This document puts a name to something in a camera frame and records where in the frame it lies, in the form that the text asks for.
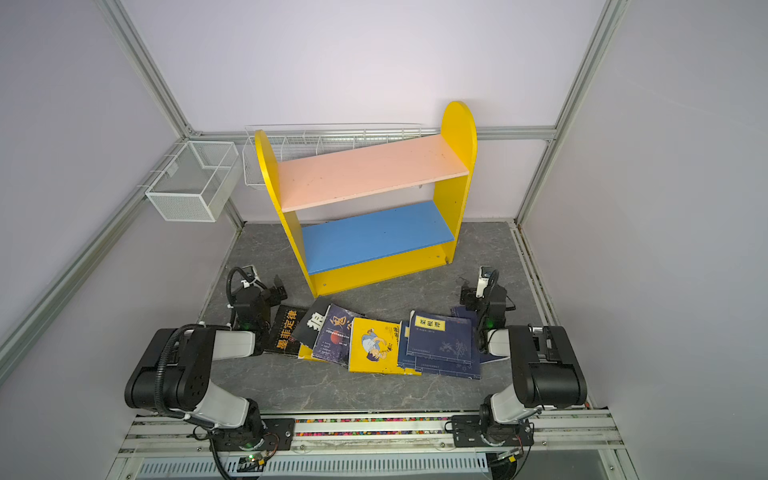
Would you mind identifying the navy book yellow label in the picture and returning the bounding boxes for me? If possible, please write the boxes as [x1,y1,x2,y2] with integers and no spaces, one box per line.
[413,354,481,380]
[397,320,417,374]
[407,310,473,365]
[451,305,509,365]

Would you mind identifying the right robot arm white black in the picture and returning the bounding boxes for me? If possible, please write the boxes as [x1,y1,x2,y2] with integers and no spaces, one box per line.
[460,266,587,430]

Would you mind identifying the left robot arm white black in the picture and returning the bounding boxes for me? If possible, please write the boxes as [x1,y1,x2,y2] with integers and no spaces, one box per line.
[124,266,287,437]

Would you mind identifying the black book orange characters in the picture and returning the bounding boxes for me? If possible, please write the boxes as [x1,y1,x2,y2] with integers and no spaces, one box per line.
[264,305,307,357]

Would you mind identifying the black book white characters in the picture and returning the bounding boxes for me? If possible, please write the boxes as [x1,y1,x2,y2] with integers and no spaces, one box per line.
[292,296,332,349]

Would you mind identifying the thin yellow book underneath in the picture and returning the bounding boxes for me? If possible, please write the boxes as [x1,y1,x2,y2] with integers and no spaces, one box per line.
[297,344,321,362]

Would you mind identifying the dark purple book red circle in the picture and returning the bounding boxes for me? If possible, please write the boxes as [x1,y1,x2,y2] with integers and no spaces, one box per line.
[312,304,364,366]

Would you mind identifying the yellow cartoon cover book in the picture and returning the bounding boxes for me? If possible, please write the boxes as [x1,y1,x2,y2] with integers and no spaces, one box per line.
[348,317,420,376]

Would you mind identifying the white mesh box basket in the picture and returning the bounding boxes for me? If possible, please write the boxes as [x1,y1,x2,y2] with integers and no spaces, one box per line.
[145,141,243,223]

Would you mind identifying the yellow shelf with pink and blue boards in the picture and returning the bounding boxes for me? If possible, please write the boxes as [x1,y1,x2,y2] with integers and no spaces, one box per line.
[253,101,478,297]

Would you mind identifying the white vent grille panel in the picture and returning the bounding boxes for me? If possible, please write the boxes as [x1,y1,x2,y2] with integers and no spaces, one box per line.
[136,453,490,479]

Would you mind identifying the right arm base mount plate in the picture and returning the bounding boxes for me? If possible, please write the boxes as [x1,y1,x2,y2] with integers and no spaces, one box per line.
[447,414,534,448]

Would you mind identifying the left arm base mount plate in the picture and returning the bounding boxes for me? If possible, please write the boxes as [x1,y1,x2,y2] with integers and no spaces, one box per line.
[210,417,296,452]

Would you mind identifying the aluminium rail with colourful strip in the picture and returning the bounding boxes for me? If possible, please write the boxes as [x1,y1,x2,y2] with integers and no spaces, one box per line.
[117,410,626,458]

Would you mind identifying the white wire rack basket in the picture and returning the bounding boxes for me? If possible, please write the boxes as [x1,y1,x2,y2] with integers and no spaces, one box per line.
[240,124,429,189]

